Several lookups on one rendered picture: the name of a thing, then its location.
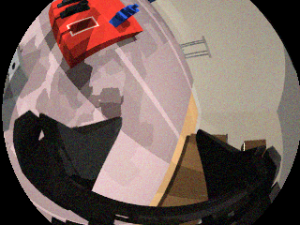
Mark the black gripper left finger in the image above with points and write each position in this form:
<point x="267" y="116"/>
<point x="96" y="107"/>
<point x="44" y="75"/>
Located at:
<point x="86" y="147"/>

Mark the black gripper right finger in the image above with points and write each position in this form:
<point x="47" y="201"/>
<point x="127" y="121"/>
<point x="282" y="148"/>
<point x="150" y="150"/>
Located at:
<point x="221" y="162"/>

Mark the blue micro servo with orange cable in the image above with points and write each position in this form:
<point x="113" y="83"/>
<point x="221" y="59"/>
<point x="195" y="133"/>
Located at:
<point x="122" y="15"/>

